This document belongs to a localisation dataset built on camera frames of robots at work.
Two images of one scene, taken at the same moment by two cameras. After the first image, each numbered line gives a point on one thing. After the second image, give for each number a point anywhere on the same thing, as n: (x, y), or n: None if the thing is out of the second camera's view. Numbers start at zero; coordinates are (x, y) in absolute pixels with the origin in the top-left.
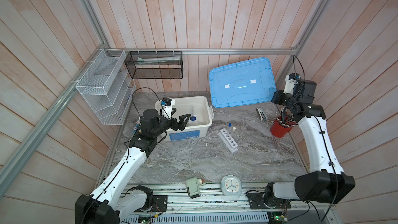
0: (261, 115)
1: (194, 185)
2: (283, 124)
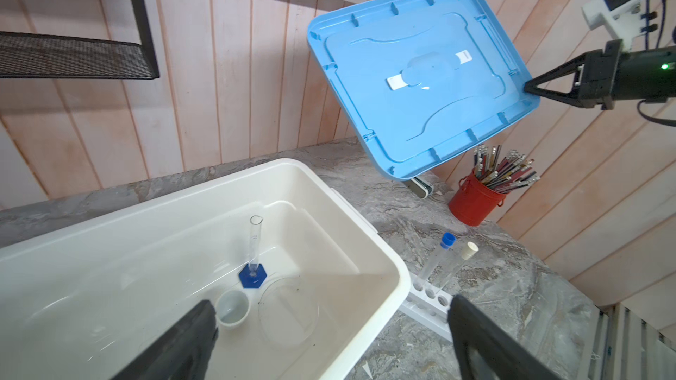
0: (419, 186)
1: None
2: (477, 198)
